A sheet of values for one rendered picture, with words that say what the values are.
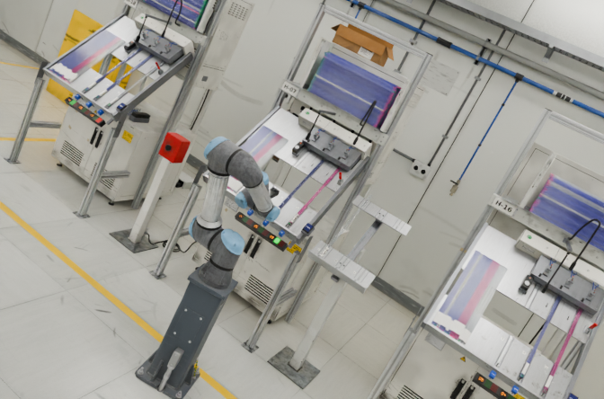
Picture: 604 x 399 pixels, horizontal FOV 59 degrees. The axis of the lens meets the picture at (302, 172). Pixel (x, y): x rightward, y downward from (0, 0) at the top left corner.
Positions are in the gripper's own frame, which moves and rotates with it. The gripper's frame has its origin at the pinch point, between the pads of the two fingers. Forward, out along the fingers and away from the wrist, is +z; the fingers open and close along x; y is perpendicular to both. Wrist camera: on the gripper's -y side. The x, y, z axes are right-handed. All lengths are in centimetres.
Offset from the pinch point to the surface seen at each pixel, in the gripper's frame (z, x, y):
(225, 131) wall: 162, -160, -128
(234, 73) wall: 122, -178, -167
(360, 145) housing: 2, 14, -73
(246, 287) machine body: 73, -5, 15
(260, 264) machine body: 60, -4, 3
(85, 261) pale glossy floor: 39, -77, 70
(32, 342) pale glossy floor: -6, -36, 117
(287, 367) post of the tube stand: 66, 46, 41
